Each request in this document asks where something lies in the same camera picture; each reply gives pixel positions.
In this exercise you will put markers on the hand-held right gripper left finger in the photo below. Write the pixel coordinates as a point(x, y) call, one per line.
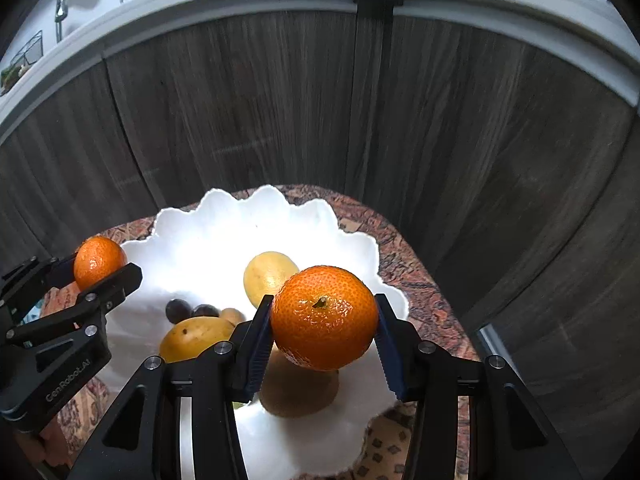
point(257, 350)

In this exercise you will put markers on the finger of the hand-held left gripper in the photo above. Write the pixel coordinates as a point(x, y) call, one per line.
point(115, 285)
point(30, 280)

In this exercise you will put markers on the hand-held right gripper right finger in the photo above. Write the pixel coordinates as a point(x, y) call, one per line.
point(392, 355)

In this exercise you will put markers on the orange tangerine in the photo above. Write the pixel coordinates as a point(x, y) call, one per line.
point(97, 262)
point(325, 325)

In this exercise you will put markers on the small brown longan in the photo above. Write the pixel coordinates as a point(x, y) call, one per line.
point(232, 315)

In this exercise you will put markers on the brown kiwi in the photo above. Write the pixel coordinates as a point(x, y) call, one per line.
point(300, 390)

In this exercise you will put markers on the yellow mango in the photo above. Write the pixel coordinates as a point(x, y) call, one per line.
point(192, 340)

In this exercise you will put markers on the white scalloped bowl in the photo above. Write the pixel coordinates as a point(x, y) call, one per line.
point(215, 240)

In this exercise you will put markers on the patterned tablecloth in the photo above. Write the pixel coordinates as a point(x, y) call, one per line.
point(430, 305)

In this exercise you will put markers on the dark grape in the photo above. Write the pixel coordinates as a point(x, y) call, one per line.
point(205, 311)

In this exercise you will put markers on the dark plums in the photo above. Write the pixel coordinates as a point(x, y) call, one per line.
point(177, 310)

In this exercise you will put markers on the yellow lemon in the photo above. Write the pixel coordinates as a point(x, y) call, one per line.
point(267, 272)

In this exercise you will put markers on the dark wood kitchen counter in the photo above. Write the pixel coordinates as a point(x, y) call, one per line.
point(250, 110)

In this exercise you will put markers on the metal faucet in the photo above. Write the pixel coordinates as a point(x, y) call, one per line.
point(60, 10)

